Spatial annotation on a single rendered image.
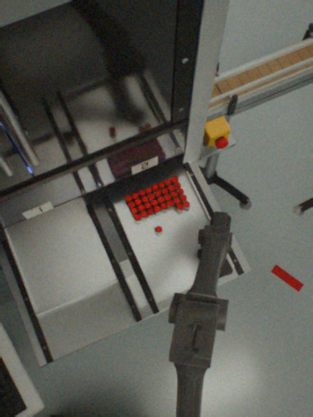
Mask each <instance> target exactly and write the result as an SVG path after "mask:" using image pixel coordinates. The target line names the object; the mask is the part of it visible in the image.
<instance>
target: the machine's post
mask: <svg viewBox="0 0 313 417"><path fill-rule="evenodd" d="M230 1H231V0H201V3H200V10H199V18H198V25H197V33H196V46H195V54H194V61H193V69H192V83H191V90H190V98H189V105H188V112H187V116H188V119H189V122H188V127H187V140H186V147H185V153H182V154H180V155H178V156H179V158H180V160H181V162H182V164H186V163H187V162H188V163H189V164H190V163H192V162H194V161H195V162H196V163H197V165H198V161H199V156H200V152H201V144H202V140H203V134H204V130H205V126H206V122H207V118H208V113H209V106H210V101H211V97H212V91H213V87H214V79H215V75H216V70H217V66H218V58H219V54H220V48H221V44H222V39H223V32H224V27H225V23H226V18H227V11H228V5H230Z"/></svg>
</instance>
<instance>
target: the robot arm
mask: <svg viewBox="0 0 313 417"><path fill-rule="evenodd" d="M232 236H233V232H231V216H230V215H228V213H222V212H214V213H213V214H212V215H211V220H210V226H204V229H201V230H199V232H198V243H199V244H200V245H201V249H199V250H198V251H197V256H198V258H199V260H200V261H199V265H198V268H197V272H196V277H195V279H194V282H193V285H192V286H191V289H190V290H188V291H187V294H182V293H176V292H175V293H174V296H173V299H172V301H171V304H170V310H169V323H173V324H174V332H173V336H172V341H171V345H170V359H169V362H173V363H174V367H175V370H176V374H177V397H176V416H175V417H201V403H202V393H203V382H204V376H205V372H206V371H207V370H208V368H211V363H212V357H213V351H214V342H215V336H216V331H217V330H220V331H224V332H225V327H226V321H227V316H228V307H229V300H225V299H219V298H218V296H217V294H216V291H217V286H218V280H219V279H220V278H222V277H223V276H225V275H226V276H228V275H230V274H232V273H233V269H232V267H231V264H230V262H229V261H228V260H227V259H226V255H227V254H228V251H229V252H231V245H232Z"/></svg>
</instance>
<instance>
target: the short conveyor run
mask: <svg viewBox="0 0 313 417"><path fill-rule="evenodd" d="M308 28H309V29H308V30H307V31H306V33H305V35H304V37H303V39H302V41H301V42H298V43H294V44H292V45H290V46H287V47H285V48H283V49H280V50H279V51H277V52H275V53H271V54H269V55H266V56H263V57H262V58H260V59H256V60H254V61H252V62H248V63H247V64H243V65H241V66H239V67H236V68H233V69H231V70H229V71H226V72H222V74H220V75H219V73H218V69H219V62H218V66H217V70H216V75H215V79H214V87H213V91H212V97H211V101H210V106H209V113H208V115H210V114H213V113H215V112H218V111H221V112H222V114H223V116H224V119H225V120H226V119H228V118H231V116H234V115H236V114H238V113H241V112H244V111H246V110H248V109H251V108H255V107H257V106H258V105H261V104H263V103H266V102H268V101H271V100H273V99H277V98H279V97H281V96H283V95H284V94H287V93H288V92H291V91H293V90H297V89H299V88H302V87H303V86H307V85H309V84H311V83H313V36H312V32H313V23H309V25H308Z"/></svg>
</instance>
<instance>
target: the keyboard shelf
mask: <svg viewBox="0 0 313 417"><path fill-rule="evenodd" d="M0 356H1V358H2V360H3V362H4V364H5V366H6V367H7V370H8V371H9V372H10V373H11V376H12V379H13V380H14V382H15V385H16V387H17V388H18V390H19V392H20V395H21V397H22V398H23V401H24V404H25V405H26V407H27V409H26V410H24V411H22V412H21V413H19V414H18V415H16V416H15V417H31V416H33V415H35V414H37V413H38V412H39V411H40V410H42V409H43V408H44V404H43V402H42V399H41V397H40V396H39V394H38V392H37V390H36V388H35V386H34V384H33V381H32V380H31V379H30V378H29V374H28V373H27V371H26V370H25V368H24V365H23V363H22V361H21V360H20V357H19V354H18V353H17V352H16V350H15V347H14V345H13V344H12V342H11V339H9V337H8V335H7V332H6V330H5V329H4V327H3V325H2V323H1V321H0Z"/></svg>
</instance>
